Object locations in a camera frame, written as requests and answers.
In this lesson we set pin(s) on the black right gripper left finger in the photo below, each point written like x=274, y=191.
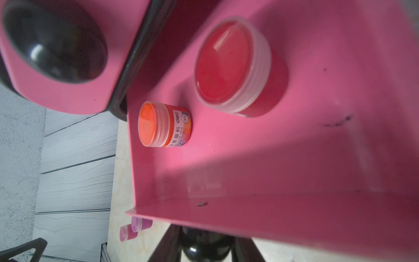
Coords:
x=169, y=248

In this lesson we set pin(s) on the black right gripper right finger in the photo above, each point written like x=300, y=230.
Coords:
x=245, y=250

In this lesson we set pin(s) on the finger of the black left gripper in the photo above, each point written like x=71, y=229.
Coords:
x=38, y=244

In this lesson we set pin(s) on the pink bottom drawer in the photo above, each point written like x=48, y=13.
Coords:
x=334, y=165

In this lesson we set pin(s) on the pink drawer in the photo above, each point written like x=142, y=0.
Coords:
x=65, y=55
x=334, y=165

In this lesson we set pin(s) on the orange paint can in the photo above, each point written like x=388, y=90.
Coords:
x=162, y=125

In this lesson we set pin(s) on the red paint can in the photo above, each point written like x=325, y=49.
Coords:
x=237, y=72

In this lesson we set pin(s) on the magenta paint can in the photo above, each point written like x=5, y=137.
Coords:
x=138, y=224

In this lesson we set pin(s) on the pink paint can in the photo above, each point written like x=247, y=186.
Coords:
x=127, y=233

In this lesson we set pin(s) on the pink middle drawer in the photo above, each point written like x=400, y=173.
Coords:
x=65, y=55

